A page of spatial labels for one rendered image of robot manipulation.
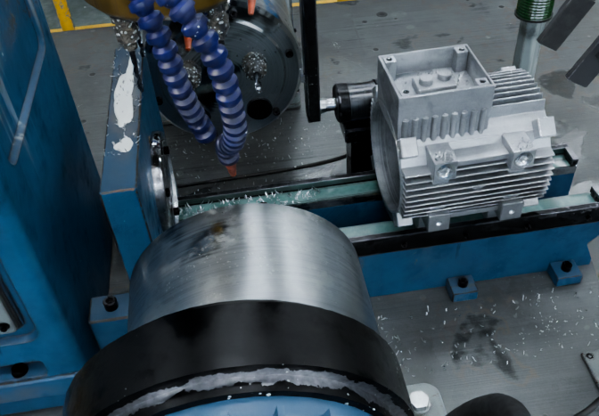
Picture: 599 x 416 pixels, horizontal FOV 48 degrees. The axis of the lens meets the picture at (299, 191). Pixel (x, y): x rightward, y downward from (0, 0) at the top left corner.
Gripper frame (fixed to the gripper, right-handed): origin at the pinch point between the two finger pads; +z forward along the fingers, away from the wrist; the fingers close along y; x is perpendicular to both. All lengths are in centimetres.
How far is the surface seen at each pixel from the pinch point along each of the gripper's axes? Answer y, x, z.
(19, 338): 12, -48, 55
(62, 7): -231, -48, 142
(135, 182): 8, -42, 30
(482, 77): -4.0, -4.8, 9.5
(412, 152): 1.8, -10.7, 19.6
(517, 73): -8.7, 2.9, 9.0
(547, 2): -33.1, 18.1, 4.5
